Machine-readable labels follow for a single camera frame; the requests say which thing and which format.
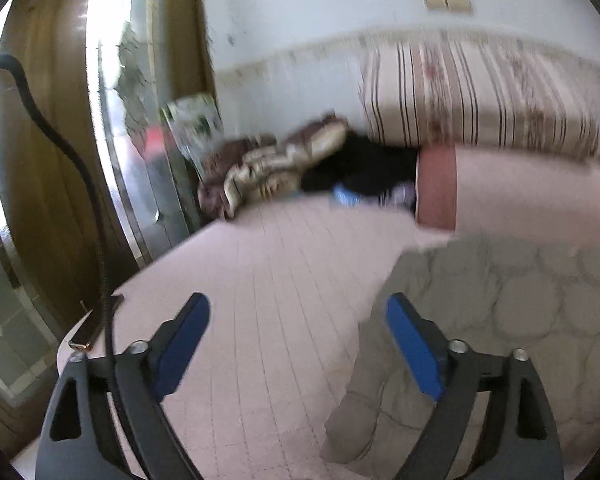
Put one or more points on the pink bolster with dark band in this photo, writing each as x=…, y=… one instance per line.
x=530, y=195

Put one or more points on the grey quilted jacket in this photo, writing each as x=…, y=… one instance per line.
x=505, y=320

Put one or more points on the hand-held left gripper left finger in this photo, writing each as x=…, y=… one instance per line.
x=180, y=350

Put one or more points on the beige wall switch plate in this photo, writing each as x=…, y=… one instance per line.
x=447, y=1

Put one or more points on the glass door pane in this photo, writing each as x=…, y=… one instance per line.
x=125, y=110

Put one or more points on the green printed bag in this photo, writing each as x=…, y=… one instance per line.
x=195, y=122

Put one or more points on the black cloth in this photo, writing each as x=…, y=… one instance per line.
x=365, y=170

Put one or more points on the dark smartphone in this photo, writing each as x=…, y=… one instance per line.
x=94, y=327

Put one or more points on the brown beige blanket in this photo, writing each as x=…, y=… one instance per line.
x=275, y=165

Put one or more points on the blue white cloth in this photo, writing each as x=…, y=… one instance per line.
x=350, y=197

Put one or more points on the wooden door frame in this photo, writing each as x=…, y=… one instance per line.
x=45, y=160

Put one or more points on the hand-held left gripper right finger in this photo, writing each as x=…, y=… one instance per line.
x=415, y=350

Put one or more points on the striped floral cushion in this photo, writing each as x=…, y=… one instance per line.
x=480, y=95

